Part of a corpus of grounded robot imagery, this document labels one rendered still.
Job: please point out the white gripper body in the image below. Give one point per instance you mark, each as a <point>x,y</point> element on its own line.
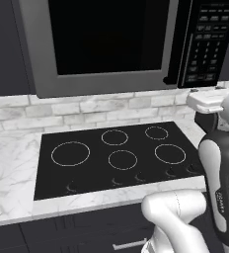
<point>206,100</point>

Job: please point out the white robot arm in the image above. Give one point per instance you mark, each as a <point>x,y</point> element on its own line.
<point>172,214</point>

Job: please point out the black and silver microwave oven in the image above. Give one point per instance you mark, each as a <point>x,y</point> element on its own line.
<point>208,39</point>

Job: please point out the silver microwave door, dark window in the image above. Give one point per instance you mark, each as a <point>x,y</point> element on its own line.
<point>40,49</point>

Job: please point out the black glass hob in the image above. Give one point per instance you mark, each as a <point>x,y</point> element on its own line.
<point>96,178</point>

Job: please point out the dark drawer front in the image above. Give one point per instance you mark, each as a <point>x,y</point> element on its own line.
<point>87,230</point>

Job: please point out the dark base cupboard door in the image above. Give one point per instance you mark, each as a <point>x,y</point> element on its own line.
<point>4,240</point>

